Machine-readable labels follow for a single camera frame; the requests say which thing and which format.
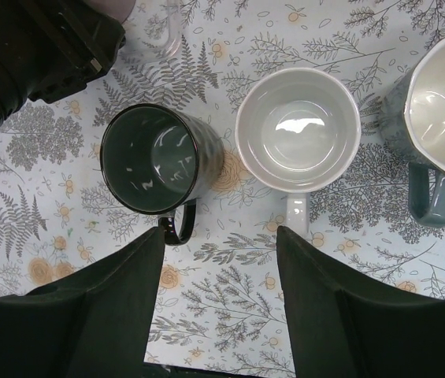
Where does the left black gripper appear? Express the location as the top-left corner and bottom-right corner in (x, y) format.
(0, 1), (125, 105)

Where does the white and blue mug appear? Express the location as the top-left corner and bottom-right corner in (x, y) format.
(235, 68), (362, 238)

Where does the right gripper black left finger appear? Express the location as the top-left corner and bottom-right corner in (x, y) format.
(0, 227), (165, 377)

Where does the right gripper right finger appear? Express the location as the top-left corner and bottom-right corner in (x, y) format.
(276, 226), (445, 377)

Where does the grey-blue mug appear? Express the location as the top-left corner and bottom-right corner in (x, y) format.
(378, 39), (445, 228)

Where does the dark grey mug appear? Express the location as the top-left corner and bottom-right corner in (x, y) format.
(100, 103), (224, 246)

